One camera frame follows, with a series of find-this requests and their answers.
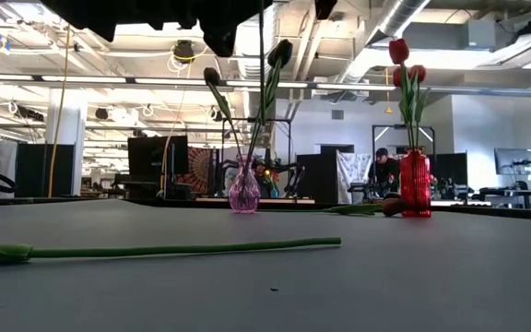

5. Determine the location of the black screen panel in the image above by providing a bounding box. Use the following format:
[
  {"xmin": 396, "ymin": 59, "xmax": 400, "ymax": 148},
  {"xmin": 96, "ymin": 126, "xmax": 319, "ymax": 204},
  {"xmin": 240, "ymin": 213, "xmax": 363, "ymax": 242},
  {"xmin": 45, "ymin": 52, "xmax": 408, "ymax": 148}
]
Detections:
[{"xmin": 432, "ymin": 152, "xmax": 469, "ymax": 200}]

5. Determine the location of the red ribbed glass vase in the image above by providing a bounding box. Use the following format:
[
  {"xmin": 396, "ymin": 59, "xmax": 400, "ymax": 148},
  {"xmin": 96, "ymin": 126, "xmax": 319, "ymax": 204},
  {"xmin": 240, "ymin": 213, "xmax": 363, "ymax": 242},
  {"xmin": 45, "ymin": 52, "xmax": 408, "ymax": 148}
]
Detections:
[{"xmin": 399, "ymin": 148, "xmax": 432, "ymax": 219}]

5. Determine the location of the grey rectangular air duct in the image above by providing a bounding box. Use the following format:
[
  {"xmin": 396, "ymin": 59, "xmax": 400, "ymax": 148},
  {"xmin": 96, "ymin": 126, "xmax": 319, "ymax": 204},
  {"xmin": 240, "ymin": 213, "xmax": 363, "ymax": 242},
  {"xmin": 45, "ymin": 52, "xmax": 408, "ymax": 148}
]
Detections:
[{"xmin": 401, "ymin": 20, "xmax": 497, "ymax": 52}]

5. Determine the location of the grey-blue table mat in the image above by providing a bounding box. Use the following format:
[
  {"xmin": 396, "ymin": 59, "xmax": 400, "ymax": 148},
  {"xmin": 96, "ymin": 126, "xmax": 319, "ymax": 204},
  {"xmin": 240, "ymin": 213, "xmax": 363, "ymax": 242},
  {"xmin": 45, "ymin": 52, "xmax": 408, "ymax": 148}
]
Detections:
[{"xmin": 0, "ymin": 198, "xmax": 531, "ymax": 332}]

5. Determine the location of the black partition panel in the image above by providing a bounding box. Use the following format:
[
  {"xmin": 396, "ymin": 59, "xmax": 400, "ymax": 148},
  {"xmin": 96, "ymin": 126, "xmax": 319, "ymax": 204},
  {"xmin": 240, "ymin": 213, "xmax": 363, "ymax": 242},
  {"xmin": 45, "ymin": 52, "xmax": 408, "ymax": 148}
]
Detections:
[{"xmin": 15, "ymin": 143, "xmax": 76, "ymax": 198}]

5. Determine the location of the black cabinet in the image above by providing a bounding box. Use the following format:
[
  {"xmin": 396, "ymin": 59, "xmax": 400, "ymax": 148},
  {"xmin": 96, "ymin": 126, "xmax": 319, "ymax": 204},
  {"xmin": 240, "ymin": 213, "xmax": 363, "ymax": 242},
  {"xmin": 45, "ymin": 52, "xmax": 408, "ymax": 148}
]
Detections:
[{"xmin": 296, "ymin": 144, "xmax": 356, "ymax": 205}]

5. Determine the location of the desk monitor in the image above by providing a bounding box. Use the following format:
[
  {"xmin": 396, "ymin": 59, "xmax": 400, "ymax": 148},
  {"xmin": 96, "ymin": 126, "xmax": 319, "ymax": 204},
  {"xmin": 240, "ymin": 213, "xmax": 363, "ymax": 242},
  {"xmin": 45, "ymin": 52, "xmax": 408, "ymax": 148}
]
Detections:
[{"xmin": 494, "ymin": 147, "xmax": 531, "ymax": 176}]

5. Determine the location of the white patterned cloth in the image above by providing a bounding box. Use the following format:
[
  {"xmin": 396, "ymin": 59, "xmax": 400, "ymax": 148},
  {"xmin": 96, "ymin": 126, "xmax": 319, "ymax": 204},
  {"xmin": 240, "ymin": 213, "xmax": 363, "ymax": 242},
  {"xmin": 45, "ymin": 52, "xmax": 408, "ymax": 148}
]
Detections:
[{"xmin": 336, "ymin": 151, "xmax": 373, "ymax": 205}]

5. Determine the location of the wooden background table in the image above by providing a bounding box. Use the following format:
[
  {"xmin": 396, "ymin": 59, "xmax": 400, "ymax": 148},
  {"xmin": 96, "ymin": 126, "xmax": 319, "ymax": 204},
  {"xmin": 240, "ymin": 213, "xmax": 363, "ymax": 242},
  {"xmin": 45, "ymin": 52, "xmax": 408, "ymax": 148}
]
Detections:
[{"xmin": 195, "ymin": 196, "xmax": 316, "ymax": 207}]

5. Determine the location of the person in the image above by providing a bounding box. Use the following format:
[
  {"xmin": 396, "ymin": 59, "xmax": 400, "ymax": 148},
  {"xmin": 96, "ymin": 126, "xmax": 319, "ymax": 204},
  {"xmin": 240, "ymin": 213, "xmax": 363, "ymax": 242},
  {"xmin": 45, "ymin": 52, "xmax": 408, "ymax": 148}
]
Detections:
[
  {"xmin": 367, "ymin": 147, "xmax": 403, "ymax": 197},
  {"xmin": 252, "ymin": 159, "xmax": 279, "ymax": 198}
]

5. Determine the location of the smooth silver ventilation duct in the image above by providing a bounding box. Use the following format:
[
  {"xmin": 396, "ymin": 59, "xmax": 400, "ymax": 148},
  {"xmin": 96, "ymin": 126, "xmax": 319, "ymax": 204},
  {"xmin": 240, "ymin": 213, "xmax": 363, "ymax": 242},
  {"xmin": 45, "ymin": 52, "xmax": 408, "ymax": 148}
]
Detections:
[{"xmin": 338, "ymin": 0, "xmax": 432, "ymax": 85}]

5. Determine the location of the dark office desk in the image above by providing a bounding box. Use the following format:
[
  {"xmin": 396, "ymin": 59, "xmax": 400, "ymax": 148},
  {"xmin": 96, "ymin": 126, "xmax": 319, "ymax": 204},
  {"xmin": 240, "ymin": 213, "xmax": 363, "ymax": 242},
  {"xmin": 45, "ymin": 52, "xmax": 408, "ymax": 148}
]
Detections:
[{"xmin": 477, "ymin": 186, "xmax": 531, "ymax": 209}]

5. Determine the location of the mandala pattern tapestry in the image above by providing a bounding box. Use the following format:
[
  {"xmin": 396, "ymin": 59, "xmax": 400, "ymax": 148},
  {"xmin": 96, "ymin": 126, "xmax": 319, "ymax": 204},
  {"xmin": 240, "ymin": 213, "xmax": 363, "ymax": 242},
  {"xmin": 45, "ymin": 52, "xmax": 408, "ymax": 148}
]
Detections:
[{"xmin": 177, "ymin": 146, "xmax": 215, "ymax": 196}]

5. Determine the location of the black metal table frame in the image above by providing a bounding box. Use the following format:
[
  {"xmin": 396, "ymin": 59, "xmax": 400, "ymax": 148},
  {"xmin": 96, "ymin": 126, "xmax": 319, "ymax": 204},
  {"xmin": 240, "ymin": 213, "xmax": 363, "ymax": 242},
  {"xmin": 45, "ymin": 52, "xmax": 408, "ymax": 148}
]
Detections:
[{"xmin": 0, "ymin": 196, "xmax": 531, "ymax": 221}]

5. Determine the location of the black round ceiling device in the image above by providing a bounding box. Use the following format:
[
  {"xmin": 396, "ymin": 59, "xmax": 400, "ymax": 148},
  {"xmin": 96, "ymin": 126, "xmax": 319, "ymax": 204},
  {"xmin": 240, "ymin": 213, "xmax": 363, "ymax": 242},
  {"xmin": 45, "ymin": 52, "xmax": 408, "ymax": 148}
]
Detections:
[{"xmin": 172, "ymin": 40, "xmax": 196, "ymax": 65}]

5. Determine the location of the white pillar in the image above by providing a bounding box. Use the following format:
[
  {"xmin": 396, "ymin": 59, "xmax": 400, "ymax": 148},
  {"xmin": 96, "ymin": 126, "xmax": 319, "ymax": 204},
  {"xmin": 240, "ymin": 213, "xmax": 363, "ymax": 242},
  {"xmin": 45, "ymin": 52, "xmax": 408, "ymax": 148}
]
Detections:
[{"xmin": 45, "ymin": 89, "xmax": 87, "ymax": 197}]

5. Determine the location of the large black monitor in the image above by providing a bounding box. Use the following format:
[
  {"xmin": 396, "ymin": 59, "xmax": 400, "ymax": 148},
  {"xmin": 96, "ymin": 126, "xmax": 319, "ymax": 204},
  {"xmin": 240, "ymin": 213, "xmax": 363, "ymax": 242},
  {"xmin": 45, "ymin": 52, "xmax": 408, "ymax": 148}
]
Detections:
[{"xmin": 126, "ymin": 135, "xmax": 190, "ymax": 184}]

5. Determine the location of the silver ribbed ventilation duct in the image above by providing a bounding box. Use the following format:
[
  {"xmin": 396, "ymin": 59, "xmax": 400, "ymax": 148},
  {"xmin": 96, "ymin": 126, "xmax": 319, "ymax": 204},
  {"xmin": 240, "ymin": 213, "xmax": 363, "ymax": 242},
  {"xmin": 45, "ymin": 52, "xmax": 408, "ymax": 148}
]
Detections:
[{"xmin": 228, "ymin": 0, "xmax": 279, "ymax": 147}]

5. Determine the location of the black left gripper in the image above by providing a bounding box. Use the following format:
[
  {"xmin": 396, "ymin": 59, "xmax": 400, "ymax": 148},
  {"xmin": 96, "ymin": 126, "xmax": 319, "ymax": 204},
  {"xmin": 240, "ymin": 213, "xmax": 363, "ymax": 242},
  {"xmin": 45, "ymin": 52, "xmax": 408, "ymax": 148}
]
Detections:
[{"xmin": 122, "ymin": 0, "xmax": 272, "ymax": 59}]

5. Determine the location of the purple glass vase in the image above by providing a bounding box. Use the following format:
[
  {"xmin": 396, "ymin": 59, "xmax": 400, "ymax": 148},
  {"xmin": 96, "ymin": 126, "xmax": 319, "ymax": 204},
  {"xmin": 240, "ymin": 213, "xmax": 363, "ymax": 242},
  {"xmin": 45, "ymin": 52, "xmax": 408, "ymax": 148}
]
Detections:
[{"xmin": 227, "ymin": 154, "xmax": 261, "ymax": 214}]

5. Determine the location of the long linear ceiling lamp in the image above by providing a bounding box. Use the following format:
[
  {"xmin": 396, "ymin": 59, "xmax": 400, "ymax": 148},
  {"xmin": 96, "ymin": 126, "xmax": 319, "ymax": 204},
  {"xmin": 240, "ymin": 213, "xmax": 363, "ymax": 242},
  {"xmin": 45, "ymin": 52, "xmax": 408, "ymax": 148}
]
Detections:
[{"xmin": 0, "ymin": 72, "xmax": 531, "ymax": 99}]

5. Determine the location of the yellow hanging cable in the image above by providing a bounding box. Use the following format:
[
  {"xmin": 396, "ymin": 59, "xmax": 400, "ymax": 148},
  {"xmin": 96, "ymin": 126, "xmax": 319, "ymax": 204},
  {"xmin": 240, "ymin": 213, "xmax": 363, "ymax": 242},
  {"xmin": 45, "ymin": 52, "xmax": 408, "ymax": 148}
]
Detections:
[{"xmin": 46, "ymin": 25, "xmax": 72, "ymax": 198}]

